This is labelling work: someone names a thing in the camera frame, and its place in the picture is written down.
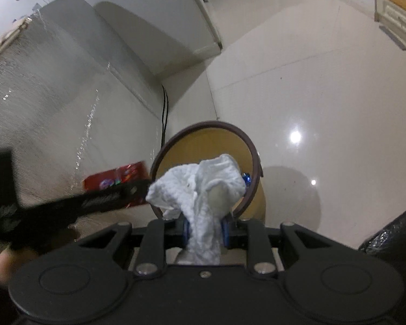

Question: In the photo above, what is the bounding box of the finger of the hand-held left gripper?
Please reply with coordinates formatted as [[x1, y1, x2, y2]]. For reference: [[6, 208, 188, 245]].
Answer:
[[78, 179, 153, 216]]

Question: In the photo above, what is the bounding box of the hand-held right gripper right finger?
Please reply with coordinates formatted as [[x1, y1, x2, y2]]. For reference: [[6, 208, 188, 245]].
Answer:
[[222, 217, 329, 275]]

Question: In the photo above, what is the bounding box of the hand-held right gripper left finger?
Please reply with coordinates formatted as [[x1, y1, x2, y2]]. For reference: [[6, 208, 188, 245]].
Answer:
[[78, 218, 192, 280]]

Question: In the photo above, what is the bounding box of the white tissue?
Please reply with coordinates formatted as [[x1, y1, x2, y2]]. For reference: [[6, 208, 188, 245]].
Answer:
[[145, 153, 248, 267]]

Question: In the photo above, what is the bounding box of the yellow trash bin brown rim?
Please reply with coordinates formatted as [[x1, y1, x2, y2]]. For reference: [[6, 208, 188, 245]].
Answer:
[[150, 121, 269, 232]]

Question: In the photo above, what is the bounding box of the person's left hand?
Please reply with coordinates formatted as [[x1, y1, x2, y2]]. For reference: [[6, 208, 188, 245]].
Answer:
[[0, 248, 24, 284]]

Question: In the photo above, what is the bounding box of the red printed box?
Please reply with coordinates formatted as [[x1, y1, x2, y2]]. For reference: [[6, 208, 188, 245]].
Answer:
[[83, 161, 149, 208]]

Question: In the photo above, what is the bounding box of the white counter cabinet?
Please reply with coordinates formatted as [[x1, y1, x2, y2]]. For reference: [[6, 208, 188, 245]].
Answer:
[[0, 0, 167, 241]]

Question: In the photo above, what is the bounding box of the black plastic bag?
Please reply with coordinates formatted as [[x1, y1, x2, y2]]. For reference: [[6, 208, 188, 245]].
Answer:
[[358, 199, 406, 263]]

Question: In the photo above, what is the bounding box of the white low cabinet wooden top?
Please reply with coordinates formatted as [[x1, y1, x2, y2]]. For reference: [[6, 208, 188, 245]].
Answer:
[[374, 0, 406, 54]]

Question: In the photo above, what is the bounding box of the black cable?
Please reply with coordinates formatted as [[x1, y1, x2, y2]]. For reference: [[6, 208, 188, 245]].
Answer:
[[160, 84, 170, 147]]

